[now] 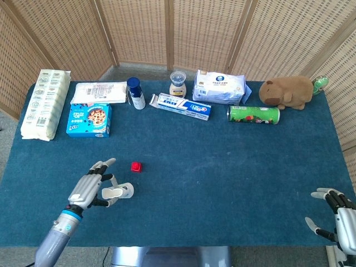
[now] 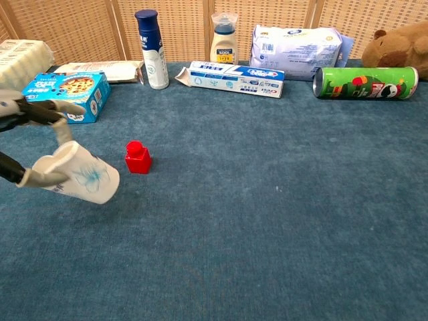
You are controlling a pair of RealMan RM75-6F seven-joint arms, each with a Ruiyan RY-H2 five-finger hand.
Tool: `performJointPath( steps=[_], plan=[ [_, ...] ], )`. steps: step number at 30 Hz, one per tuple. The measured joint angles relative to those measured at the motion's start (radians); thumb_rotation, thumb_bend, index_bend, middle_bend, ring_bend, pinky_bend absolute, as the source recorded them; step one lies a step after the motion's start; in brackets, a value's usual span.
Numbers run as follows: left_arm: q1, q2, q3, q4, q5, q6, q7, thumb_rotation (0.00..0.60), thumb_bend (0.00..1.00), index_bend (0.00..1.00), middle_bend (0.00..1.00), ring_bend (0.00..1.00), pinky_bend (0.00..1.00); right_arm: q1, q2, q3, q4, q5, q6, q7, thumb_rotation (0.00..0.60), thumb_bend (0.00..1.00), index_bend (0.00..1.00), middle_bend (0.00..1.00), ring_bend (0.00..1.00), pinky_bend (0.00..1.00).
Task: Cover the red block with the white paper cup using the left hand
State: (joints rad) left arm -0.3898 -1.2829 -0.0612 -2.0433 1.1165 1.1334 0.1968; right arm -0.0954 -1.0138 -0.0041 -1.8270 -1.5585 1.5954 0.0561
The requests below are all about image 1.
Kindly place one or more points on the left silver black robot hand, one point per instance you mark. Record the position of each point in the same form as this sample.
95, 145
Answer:
84, 190

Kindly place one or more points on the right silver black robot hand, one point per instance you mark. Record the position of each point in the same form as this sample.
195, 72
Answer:
346, 225

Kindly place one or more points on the white floral paper cup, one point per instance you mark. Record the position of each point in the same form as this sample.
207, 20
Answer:
125, 190

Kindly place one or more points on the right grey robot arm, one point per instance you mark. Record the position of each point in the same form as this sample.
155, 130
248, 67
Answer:
347, 261

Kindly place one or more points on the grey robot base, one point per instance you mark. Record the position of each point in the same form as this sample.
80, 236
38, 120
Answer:
172, 257

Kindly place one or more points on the small red cube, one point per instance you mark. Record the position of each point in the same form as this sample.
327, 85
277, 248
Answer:
136, 167

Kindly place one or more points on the blue cookie box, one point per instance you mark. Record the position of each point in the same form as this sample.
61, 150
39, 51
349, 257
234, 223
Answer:
89, 121

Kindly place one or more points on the long cream tissue pack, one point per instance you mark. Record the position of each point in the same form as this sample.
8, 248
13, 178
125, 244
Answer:
44, 105

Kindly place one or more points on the flat white plastic pouch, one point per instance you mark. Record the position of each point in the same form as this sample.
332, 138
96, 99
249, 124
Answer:
97, 93

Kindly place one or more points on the white bottle with blue cap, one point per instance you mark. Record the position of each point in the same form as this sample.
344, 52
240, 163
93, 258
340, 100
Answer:
135, 94

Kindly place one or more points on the blue table cloth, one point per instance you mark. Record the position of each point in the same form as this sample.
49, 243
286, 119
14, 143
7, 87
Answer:
194, 172

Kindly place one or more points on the white blue toothpaste box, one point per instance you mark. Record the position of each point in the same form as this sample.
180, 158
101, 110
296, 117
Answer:
180, 107

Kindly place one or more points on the mayonnaise squeeze bottle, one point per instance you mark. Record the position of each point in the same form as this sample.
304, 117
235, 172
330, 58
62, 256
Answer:
177, 87

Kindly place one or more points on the green round toy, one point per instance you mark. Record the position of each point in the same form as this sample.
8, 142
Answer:
320, 84

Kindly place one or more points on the green Pringles can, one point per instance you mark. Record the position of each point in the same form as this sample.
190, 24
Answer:
253, 114

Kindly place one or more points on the brown capybara plush toy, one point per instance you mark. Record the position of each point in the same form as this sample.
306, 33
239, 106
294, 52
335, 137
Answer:
289, 90

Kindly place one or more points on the white blue wipes pack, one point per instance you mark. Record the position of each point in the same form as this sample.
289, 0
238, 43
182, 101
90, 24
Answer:
219, 87

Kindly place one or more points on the wicker folding screen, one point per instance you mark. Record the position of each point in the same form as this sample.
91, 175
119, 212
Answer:
205, 30

